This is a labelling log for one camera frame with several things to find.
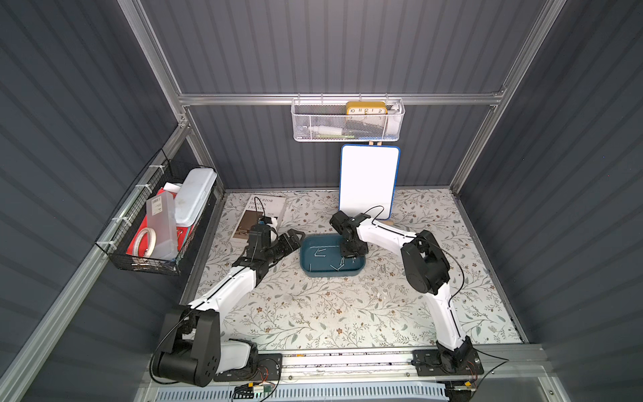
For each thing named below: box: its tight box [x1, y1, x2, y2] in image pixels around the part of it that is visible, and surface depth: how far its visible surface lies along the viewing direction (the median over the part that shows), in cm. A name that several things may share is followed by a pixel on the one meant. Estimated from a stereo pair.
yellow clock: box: [346, 101, 387, 115], surface depth 90 cm
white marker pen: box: [308, 125, 355, 139], surface depth 92 cm
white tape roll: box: [133, 227, 157, 258], surface depth 65 cm
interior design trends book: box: [231, 194, 287, 243], surface depth 111 cm
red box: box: [177, 224, 196, 253], surface depth 71 cm
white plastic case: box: [174, 167, 218, 227], surface depth 75 cm
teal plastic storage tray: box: [299, 233, 366, 279], surface depth 98 cm
